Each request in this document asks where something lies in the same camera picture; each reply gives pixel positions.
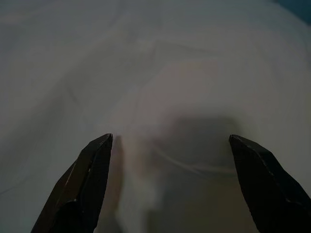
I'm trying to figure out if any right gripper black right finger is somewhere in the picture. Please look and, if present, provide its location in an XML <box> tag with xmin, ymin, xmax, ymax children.
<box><xmin>229</xmin><ymin>134</ymin><xmax>311</xmax><ymax>233</ymax></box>

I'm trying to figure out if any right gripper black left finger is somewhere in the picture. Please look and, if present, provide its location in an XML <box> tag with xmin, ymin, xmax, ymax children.
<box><xmin>30</xmin><ymin>133</ymin><xmax>114</xmax><ymax>233</ymax></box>

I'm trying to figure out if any cream pillow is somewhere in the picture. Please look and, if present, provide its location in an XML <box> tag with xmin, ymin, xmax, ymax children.
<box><xmin>0</xmin><ymin>0</ymin><xmax>311</xmax><ymax>233</ymax></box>

